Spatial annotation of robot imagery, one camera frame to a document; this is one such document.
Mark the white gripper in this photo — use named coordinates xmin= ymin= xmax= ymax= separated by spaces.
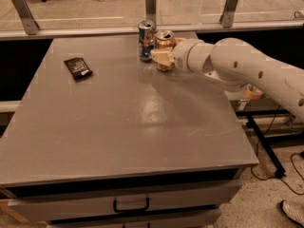
xmin=150 ymin=37 xmax=202 ymax=71

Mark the orange soda can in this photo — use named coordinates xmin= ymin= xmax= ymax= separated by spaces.
xmin=155 ymin=30 xmax=176 ymax=72

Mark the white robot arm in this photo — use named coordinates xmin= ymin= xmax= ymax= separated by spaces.
xmin=151 ymin=38 xmax=304 ymax=121

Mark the redbull can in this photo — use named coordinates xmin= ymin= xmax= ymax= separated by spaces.
xmin=138 ymin=20 xmax=155 ymax=63

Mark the orange tape roll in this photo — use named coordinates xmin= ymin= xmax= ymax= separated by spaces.
xmin=245 ymin=85 xmax=263 ymax=100

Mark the black snack packet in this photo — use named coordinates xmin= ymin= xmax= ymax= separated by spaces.
xmin=65 ymin=58 xmax=93 ymax=81

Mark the black metal stand leg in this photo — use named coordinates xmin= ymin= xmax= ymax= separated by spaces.
xmin=247 ymin=115 xmax=285 ymax=179

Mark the lower grey drawer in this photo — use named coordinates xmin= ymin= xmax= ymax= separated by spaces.
xmin=47 ymin=209 xmax=221 ymax=228

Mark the grey drawer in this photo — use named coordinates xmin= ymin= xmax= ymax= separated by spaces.
xmin=47 ymin=209 xmax=221 ymax=228
xmin=9 ymin=180 xmax=241 ymax=221

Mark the white shoe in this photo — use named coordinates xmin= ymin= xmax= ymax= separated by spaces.
xmin=280 ymin=200 xmax=304 ymax=227

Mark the upper grey drawer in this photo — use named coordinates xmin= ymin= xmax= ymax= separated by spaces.
xmin=9 ymin=180 xmax=241 ymax=221

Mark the middle metal bracket post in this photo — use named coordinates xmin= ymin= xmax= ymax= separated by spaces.
xmin=145 ymin=0 xmax=157 ymax=25

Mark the metal bracket post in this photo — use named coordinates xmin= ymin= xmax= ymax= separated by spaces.
xmin=219 ymin=0 xmax=238 ymax=28
xmin=11 ymin=0 xmax=40 ymax=35
xmin=145 ymin=0 xmax=157 ymax=25

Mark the right metal bracket post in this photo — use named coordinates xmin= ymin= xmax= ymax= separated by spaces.
xmin=219 ymin=0 xmax=238 ymax=28

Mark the left metal bracket post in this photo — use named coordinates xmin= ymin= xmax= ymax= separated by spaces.
xmin=11 ymin=0 xmax=40 ymax=35

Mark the black drawer handle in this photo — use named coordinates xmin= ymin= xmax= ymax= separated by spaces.
xmin=112 ymin=198 xmax=150 ymax=214

